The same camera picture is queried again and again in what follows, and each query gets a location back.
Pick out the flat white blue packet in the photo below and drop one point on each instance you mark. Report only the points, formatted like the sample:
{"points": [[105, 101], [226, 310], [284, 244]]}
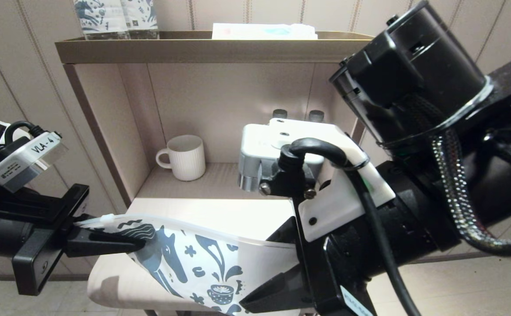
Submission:
{"points": [[260, 31]]}

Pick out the white ribbed mug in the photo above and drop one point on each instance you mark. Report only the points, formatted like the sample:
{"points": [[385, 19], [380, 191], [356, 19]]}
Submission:
{"points": [[187, 159]]}

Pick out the white blue horse print bag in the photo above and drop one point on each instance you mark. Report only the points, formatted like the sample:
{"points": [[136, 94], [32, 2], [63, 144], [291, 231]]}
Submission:
{"points": [[203, 263]]}

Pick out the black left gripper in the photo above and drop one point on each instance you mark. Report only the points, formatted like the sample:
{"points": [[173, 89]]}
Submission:
{"points": [[36, 263]]}

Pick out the beige wooden shelf cabinet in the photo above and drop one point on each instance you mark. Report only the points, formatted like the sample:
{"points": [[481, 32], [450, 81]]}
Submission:
{"points": [[220, 101]]}

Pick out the clear water bottle black cap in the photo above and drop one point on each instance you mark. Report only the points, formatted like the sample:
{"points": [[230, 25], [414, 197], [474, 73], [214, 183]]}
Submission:
{"points": [[279, 114], [316, 116]]}

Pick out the patterned bags on top shelf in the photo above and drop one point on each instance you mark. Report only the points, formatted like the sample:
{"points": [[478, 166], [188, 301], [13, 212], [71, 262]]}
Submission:
{"points": [[101, 18]]}

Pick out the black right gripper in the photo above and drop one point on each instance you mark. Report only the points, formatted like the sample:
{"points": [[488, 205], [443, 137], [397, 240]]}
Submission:
{"points": [[347, 259]]}

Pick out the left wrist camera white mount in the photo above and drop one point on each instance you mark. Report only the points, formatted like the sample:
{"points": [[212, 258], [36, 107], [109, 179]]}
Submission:
{"points": [[23, 164]]}

